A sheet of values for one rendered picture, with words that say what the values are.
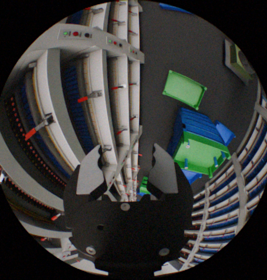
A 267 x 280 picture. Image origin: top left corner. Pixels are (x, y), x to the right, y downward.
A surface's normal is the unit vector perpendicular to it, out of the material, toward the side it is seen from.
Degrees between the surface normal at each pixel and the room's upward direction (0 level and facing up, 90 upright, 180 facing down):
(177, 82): 0
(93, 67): 18
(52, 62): 108
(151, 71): 0
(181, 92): 0
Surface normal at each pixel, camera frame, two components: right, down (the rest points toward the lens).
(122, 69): -0.07, 0.64
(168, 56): -0.38, 0.59
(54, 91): 1.00, 0.04
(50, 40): 0.93, 0.24
